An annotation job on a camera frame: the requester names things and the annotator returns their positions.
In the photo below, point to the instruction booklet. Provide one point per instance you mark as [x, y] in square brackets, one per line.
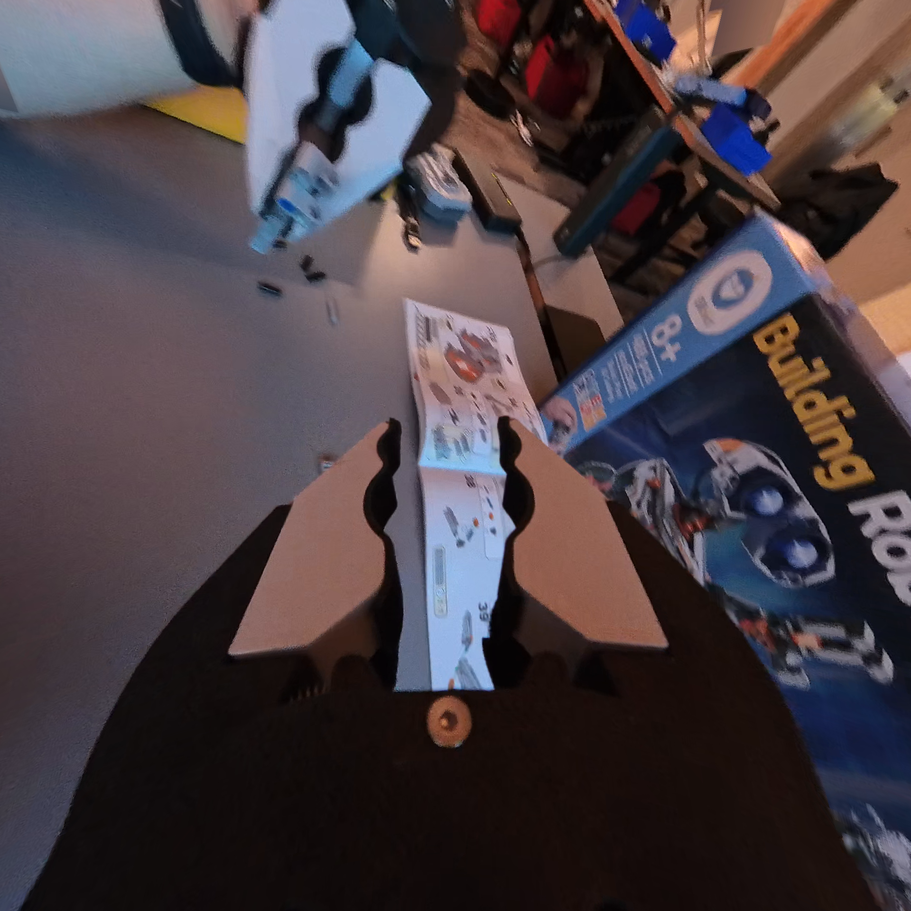
[462, 398]

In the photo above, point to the red chair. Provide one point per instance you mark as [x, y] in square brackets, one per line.
[559, 75]

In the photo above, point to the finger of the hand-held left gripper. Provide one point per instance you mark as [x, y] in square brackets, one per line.
[285, 85]
[388, 128]

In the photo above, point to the black bag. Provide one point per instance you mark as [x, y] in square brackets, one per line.
[840, 206]

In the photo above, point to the small grey toy pin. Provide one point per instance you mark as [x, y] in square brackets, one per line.
[332, 312]

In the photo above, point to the blue storage bin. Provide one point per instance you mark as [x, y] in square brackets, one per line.
[737, 139]
[647, 28]

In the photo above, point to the yellow plastic bin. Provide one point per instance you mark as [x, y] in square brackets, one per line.
[206, 114]

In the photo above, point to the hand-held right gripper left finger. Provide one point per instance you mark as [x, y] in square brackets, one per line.
[320, 555]

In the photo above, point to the blue robot kit box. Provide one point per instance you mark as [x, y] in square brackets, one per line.
[747, 441]

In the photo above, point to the grey device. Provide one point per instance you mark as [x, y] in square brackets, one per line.
[438, 185]

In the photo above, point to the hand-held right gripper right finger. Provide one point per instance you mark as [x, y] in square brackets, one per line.
[569, 555]

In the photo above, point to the small black toy connector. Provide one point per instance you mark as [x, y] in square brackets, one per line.
[312, 269]

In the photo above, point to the wood-edged work table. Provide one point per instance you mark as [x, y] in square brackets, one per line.
[640, 85]

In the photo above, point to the toy robot part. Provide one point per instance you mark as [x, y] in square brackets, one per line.
[274, 228]

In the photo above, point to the black flat device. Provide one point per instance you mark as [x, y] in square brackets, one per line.
[491, 196]

